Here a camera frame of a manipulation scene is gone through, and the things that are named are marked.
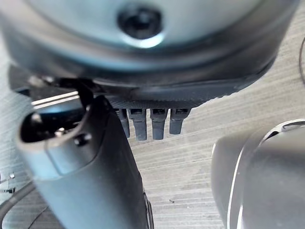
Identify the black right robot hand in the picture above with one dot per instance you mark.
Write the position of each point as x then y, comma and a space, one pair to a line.
152, 62

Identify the silver robot leg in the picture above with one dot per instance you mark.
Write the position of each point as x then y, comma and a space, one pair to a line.
267, 181

